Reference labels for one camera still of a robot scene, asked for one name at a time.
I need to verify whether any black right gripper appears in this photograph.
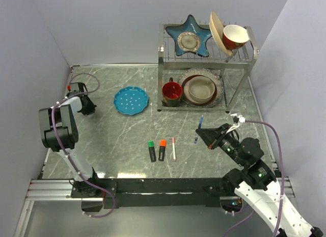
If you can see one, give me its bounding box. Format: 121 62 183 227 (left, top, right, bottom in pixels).
196 122 245 165

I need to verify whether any blue pen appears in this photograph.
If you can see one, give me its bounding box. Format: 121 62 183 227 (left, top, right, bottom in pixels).
194 115 204 144

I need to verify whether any white pink-tipped marker pen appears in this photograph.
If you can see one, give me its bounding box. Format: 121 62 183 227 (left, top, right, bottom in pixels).
172 137 177 162

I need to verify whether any orange highlighter cap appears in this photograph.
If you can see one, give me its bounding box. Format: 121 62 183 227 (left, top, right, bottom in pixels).
160 139 167 147

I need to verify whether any black orange-tipped highlighter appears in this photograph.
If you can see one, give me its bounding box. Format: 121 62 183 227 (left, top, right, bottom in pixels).
158 146 166 161

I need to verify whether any black green-tipped highlighter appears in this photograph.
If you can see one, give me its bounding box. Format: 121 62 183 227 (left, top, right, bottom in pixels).
148 147 156 162

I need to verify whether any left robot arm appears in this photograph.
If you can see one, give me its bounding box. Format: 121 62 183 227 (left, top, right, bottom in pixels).
38 82 101 197

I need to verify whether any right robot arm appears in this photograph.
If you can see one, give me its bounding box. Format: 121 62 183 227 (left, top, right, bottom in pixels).
196 123 323 236

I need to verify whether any blue polka dot plate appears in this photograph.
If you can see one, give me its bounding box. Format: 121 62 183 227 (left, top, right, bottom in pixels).
114 86 149 116

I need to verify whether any beige bowl on lower shelf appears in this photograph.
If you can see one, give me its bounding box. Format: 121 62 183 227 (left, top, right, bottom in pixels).
183 75 216 103

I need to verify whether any dark red plate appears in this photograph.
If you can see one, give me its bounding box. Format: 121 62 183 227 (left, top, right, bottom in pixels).
181 74 218 105

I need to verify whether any dark floral red mug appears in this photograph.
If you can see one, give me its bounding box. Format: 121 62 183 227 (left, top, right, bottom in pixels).
162 77 183 107

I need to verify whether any stainless steel dish rack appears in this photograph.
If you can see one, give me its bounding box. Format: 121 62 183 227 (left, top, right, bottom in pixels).
157 24 259 113

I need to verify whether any red and white bowl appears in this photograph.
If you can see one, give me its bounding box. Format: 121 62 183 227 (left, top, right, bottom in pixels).
222 24 249 50

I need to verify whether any blue star-shaped dish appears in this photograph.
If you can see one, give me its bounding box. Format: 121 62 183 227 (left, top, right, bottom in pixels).
165 14 212 58

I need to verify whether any cream plate on rack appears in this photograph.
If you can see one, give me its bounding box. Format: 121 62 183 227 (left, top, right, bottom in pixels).
209 11 232 56

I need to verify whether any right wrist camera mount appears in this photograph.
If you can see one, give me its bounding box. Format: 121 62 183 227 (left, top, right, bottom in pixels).
230 113 246 131

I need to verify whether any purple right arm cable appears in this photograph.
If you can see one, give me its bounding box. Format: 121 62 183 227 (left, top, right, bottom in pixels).
223 119 285 237

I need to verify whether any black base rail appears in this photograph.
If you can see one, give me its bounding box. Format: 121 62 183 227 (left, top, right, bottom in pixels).
70 177 253 208

